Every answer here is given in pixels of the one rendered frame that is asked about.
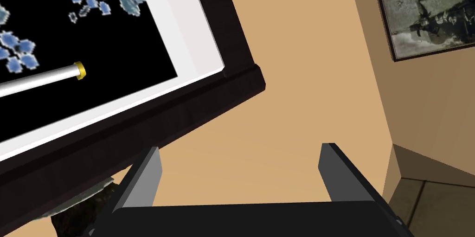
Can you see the dark mottled object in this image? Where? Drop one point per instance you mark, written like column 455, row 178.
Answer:
column 83, row 211

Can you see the dark framed grey picture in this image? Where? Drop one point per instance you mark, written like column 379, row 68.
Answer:
column 426, row 18

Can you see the white rod with yellow cap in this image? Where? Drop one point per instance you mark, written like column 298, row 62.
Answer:
column 41, row 78

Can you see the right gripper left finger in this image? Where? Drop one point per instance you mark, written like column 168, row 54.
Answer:
column 143, row 185

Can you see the dark framed flower picture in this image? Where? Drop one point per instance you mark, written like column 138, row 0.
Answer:
column 122, row 81

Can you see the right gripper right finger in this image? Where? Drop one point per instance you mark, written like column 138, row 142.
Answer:
column 343, row 179

